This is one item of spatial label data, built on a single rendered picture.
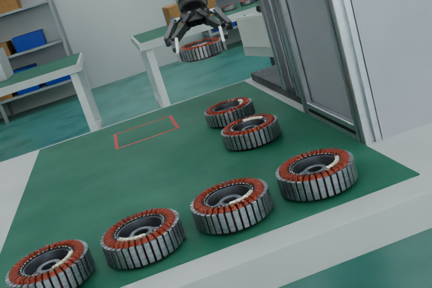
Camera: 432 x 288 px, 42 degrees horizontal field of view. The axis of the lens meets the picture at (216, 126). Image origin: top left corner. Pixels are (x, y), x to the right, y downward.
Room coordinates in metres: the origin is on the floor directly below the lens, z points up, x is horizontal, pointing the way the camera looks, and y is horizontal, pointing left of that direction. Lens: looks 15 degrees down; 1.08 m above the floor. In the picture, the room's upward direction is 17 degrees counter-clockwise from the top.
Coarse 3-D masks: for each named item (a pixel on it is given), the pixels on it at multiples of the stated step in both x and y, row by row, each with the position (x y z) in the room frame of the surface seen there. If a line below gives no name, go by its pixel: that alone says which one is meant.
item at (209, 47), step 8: (200, 40) 1.49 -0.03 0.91; (208, 40) 1.47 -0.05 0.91; (216, 40) 1.42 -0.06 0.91; (184, 48) 1.42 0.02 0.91; (192, 48) 1.40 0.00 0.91; (200, 48) 1.39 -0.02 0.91; (208, 48) 1.40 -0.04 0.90; (216, 48) 1.41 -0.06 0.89; (184, 56) 1.42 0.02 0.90; (192, 56) 1.40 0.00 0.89; (200, 56) 1.40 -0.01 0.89; (208, 56) 1.40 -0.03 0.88
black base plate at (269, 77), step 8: (256, 72) 1.59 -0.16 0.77; (264, 72) 1.56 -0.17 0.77; (272, 72) 1.53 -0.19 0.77; (256, 80) 1.56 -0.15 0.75; (264, 80) 1.47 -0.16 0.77; (272, 80) 1.43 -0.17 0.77; (272, 88) 1.42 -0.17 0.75; (280, 88) 1.34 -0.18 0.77; (288, 96) 1.29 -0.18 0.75; (296, 96) 1.23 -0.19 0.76
